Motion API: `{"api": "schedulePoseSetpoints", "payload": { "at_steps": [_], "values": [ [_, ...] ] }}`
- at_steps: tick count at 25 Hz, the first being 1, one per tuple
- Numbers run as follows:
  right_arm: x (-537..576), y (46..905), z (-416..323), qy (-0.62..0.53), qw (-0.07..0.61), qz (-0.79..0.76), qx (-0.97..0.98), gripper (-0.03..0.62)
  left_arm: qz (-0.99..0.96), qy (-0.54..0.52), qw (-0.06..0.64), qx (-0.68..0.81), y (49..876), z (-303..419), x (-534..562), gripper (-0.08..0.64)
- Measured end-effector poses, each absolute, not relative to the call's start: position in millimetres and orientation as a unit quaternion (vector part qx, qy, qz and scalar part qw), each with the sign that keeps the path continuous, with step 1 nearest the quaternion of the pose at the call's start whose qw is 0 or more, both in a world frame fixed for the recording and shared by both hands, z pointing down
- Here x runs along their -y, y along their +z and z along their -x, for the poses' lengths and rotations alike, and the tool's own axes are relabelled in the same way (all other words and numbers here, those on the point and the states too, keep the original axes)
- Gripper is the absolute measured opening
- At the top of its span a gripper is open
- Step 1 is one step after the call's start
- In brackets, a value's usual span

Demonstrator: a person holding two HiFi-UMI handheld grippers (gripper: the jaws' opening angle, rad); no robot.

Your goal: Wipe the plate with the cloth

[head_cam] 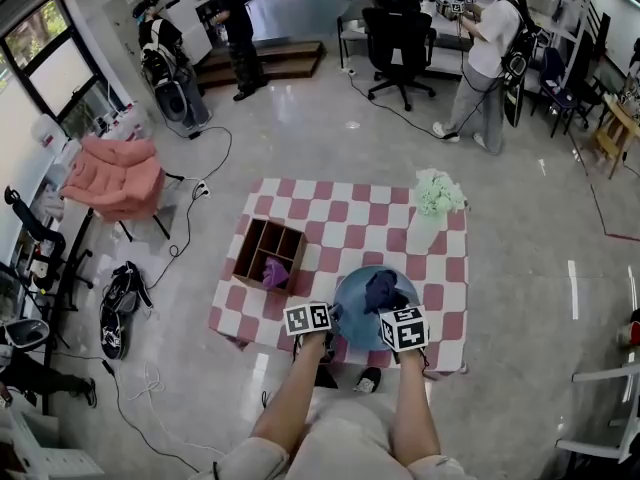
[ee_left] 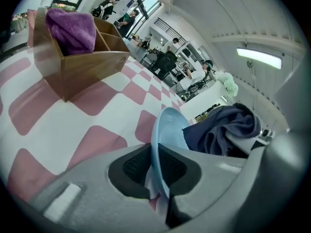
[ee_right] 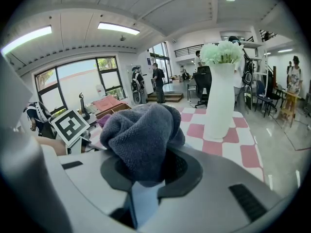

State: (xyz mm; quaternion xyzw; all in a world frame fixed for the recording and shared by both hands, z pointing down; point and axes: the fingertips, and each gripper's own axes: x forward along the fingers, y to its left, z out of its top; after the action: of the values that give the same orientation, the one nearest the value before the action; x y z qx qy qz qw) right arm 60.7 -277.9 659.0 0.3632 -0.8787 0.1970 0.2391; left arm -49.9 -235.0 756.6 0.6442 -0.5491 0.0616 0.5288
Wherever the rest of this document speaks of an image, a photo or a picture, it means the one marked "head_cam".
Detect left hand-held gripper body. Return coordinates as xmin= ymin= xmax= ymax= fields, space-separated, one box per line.
xmin=283 ymin=301 xmax=338 ymax=364

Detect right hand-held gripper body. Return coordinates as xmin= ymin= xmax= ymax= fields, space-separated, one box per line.
xmin=379 ymin=306 xmax=432 ymax=367

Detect big light blue plate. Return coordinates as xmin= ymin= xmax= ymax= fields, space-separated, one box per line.
xmin=332 ymin=265 xmax=422 ymax=352

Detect dark blue cloth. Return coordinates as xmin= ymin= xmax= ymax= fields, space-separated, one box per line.
xmin=363 ymin=269 xmax=412 ymax=316

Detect person's left forearm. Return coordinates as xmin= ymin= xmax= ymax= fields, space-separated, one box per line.
xmin=249 ymin=332 xmax=329 ymax=457

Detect person's right forearm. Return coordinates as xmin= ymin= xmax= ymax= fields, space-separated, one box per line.
xmin=389 ymin=350 xmax=442 ymax=470

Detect purple cloth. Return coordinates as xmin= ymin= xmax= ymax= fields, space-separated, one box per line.
xmin=262 ymin=256 xmax=292 ymax=291

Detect brown wooden compartment box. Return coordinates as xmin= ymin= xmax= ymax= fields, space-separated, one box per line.
xmin=233 ymin=217 xmax=308 ymax=298

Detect person's left black shoe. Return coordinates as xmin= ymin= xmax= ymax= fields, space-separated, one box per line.
xmin=313 ymin=365 xmax=340 ymax=390

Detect person's black shoe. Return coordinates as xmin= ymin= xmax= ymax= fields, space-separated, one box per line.
xmin=353 ymin=366 xmax=383 ymax=395
xmin=313 ymin=365 xmax=340 ymax=390

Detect person's right black shoe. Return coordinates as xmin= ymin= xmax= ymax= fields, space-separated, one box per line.
xmin=353 ymin=366 xmax=383 ymax=395

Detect pink checkered tablecloth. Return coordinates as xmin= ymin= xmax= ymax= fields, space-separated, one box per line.
xmin=207 ymin=177 xmax=471 ymax=372

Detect person's beige shorts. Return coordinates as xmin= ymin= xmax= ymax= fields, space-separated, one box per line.
xmin=189 ymin=385 xmax=476 ymax=480

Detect pale green flower bouquet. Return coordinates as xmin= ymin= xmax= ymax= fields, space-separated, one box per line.
xmin=414 ymin=167 xmax=468 ymax=218

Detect black backpack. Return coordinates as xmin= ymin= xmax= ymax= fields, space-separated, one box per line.
xmin=499 ymin=0 xmax=544 ymax=129
xmin=98 ymin=261 xmax=154 ymax=361
xmin=139 ymin=17 xmax=194 ymax=125

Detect white desk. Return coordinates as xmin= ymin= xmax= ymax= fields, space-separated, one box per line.
xmin=554 ymin=357 xmax=640 ymax=465

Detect red and white bucket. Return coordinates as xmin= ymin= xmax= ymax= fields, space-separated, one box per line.
xmin=617 ymin=317 xmax=640 ymax=350

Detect pink cushioned folding chair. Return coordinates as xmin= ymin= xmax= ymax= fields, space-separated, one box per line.
xmin=59 ymin=135 xmax=187 ymax=242

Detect dark wooden platform step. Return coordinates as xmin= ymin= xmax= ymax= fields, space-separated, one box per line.
xmin=194 ymin=40 xmax=327 ymax=90

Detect black office chair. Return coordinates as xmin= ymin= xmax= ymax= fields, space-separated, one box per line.
xmin=362 ymin=0 xmax=438 ymax=113

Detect light wooden table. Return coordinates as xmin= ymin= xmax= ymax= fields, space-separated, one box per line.
xmin=594 ymin=92 xmax=640 ymax=180

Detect grey glass table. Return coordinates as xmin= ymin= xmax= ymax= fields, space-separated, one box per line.
xmin=337 ymin=0 xmax=482 ymax=77

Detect blue chair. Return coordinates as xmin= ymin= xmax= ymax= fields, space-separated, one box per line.
xmin=529 ymin=46 xmax=592 ymax=137

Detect large black framed window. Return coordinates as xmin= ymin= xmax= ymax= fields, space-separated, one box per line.
xmin=0 ymin=0 xmax=102 ymax=125

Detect white cable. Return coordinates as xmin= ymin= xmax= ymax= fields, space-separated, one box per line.
xmin=126 ymin=361 xmax=167 ymax=403

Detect black power cable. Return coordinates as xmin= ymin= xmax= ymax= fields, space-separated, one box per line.
xmin=149 ymin=126 xmax=234 ymax=290

